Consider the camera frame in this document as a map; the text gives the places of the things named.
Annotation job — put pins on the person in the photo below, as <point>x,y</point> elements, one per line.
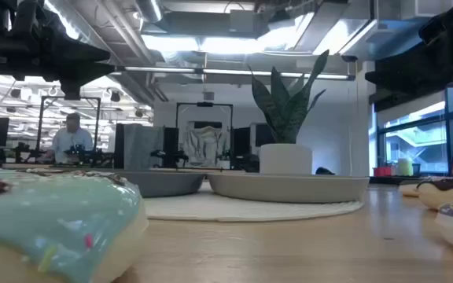
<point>71,141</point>

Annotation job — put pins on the white crumpled cloth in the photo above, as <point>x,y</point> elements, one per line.
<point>205,145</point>

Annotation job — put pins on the small grey wall sign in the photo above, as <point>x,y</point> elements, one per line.
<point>208,96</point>

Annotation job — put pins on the mint iced donut chocolate drizzle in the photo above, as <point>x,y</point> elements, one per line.
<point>53,212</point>

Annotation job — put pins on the long linear light bar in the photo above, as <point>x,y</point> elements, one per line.
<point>230,72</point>

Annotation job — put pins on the yellow-green container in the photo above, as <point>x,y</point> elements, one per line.
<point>405,167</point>

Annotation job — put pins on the black security camera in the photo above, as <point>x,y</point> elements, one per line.
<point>349,58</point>

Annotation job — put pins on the white woven round placemat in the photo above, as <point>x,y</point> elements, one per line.
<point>230,210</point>

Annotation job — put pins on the black window frame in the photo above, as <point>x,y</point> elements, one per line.
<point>451,133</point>

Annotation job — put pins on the small black object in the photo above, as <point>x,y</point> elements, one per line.
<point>324,171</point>

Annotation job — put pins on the white plant pot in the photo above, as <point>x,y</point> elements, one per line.
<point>285,159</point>

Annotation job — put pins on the green snake plant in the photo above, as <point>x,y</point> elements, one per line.
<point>285,118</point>

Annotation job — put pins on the dark grey round plate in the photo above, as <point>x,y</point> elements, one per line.
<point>163,184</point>

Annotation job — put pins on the light grey round plate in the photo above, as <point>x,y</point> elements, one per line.
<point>289,188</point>

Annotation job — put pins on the grey partition panel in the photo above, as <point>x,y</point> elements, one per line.
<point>140,145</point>

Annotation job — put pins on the chocolate iced cream donut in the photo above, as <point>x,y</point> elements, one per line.
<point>450,196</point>

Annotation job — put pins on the white framed monitor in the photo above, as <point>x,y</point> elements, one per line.
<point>264,135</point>

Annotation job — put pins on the black metal frame rig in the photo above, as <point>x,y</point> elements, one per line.
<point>205,104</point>
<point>89,98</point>

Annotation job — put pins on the red container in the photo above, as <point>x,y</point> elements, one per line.
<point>383,171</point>

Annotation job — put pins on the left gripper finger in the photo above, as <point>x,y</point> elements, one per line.
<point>79,52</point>
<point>85,71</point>

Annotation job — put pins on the black background robot arm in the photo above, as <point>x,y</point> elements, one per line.
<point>89,155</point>
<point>169,157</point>

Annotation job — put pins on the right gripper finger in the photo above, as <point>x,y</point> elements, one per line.
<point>399,80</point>
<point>401,63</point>

